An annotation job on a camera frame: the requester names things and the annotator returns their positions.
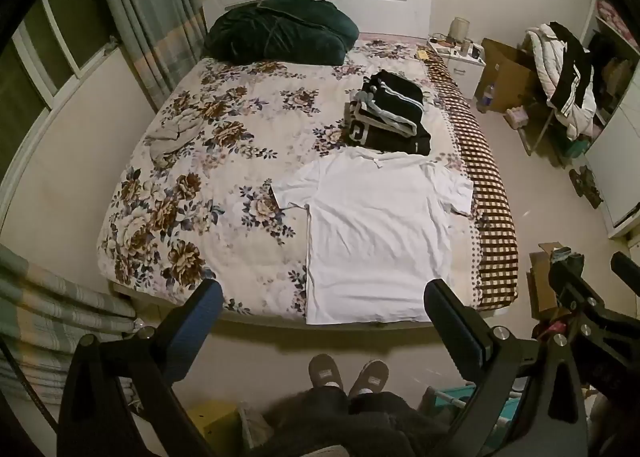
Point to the small cardboard box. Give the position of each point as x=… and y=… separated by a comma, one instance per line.
x=542, y=282

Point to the crumpled grey cloth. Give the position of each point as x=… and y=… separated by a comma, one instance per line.
x=172, y=137

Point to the grey slipper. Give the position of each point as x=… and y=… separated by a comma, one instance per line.
x=326, y=372
x=369, y=379

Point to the pink quilt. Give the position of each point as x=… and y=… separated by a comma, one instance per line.
x=617, y=19

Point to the dark green blanket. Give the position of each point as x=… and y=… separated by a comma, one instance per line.
x=280, y=32

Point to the hanging clothes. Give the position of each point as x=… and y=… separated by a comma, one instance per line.
x=610, y=59

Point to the person's dark fluffy clothing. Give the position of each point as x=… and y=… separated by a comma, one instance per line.
x=350, y=422

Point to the white headboard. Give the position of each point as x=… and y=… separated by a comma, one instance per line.
x=380, y=7

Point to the white t-shirt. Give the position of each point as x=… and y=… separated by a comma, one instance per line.
x=375, y=237

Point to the plain black folded garment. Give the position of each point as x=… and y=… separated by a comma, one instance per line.
x=400, y=142

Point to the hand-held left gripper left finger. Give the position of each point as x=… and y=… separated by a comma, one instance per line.
x=200, y=319

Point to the stack of folded dark clothes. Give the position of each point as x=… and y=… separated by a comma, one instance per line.
x=395, y=92

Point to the wooden chair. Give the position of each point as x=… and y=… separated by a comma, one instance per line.
x=537, y=132

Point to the small yellow item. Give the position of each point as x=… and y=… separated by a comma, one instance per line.
x=422, y=54

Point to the window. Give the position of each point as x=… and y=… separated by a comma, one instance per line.
x=70, y=22

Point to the brown can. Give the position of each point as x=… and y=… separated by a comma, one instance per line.
x=467, y=46

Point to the green striped curtain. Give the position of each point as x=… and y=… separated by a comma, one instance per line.
x=150, y=12
x=50, y=317

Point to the white puffer jacket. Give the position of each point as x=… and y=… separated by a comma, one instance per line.
x=542, y=57

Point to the white wardrobe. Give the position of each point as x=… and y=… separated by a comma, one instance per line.
x=617, y=152

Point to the plastic water bottle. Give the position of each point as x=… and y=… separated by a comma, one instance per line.
x=488, y=97

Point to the white nightstand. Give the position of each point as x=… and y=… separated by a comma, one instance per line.
x=465, y=72

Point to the pair of brown shoes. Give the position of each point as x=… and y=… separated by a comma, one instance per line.
x=586, y=184

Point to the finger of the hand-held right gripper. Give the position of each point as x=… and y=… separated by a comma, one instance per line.
x=570, y=282
x=627, y=269

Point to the green bin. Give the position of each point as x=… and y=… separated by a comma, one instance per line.
x=577, y=147

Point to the pink tissue packet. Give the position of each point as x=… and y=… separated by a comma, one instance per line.
x=516, y=117

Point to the large cardboard box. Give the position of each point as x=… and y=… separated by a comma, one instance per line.
x=505, y=72

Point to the black jacket with white stripes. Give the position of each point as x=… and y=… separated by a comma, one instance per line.
x=575, y=67

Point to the yellow box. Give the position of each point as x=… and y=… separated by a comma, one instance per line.
x=215, y=422

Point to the floral bedspread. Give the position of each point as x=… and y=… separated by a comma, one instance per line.
x=225, y=162

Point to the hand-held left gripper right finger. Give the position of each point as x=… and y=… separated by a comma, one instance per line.
x=447, y=322

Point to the teal plastic basket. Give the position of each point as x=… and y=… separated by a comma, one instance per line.
x=455, y=399

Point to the beige table lamp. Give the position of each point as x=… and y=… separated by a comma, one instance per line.
x=459, y=29

